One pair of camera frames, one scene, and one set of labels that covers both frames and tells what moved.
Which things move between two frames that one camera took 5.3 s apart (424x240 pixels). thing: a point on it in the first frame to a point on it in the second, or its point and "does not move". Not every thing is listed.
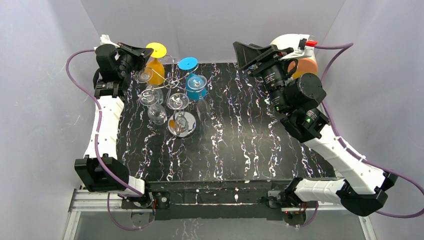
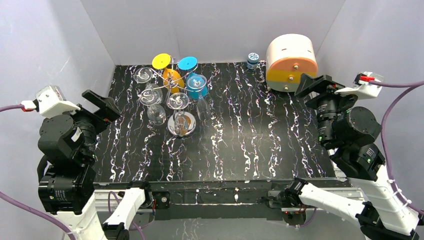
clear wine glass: [156, 113] does not move
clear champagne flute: [198, 82] does not move
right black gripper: [263, 58] to [327, 92]
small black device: [306, 48] to [365, 85]
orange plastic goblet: [159, 50] to [173, 81]
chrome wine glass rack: [181, 123] does not move
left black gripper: [136, 56] to [100, 112]
